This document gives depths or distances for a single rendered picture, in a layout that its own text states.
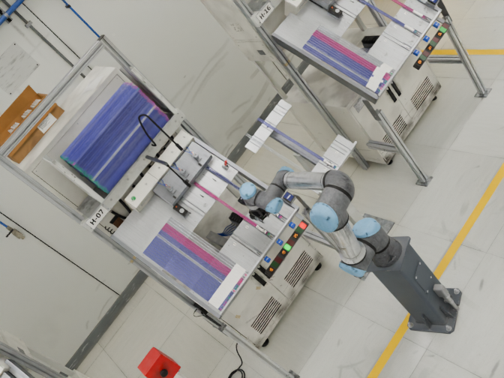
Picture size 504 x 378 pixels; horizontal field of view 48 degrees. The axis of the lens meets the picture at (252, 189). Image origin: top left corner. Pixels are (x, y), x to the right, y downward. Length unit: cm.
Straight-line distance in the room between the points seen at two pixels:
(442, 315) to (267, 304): 102
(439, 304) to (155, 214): 151
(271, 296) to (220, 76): 216
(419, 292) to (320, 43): 149
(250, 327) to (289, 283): 36
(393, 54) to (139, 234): 172
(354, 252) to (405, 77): 172
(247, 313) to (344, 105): 137
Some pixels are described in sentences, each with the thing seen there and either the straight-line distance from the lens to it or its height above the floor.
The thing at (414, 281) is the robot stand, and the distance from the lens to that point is 276.
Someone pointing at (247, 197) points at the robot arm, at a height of 116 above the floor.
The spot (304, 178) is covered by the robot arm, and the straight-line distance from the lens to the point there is 236.
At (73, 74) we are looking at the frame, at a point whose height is 188.
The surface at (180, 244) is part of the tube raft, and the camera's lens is 294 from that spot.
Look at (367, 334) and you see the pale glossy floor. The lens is 324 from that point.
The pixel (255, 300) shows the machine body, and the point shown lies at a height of 32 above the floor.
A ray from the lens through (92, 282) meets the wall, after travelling 471.
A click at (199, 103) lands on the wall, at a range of 478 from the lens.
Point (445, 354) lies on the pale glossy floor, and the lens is 300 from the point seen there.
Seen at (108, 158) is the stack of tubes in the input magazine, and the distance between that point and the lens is 287.
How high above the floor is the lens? 253
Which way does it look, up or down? 33 degrees down
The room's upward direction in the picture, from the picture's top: 44 degrees counter-clockwise
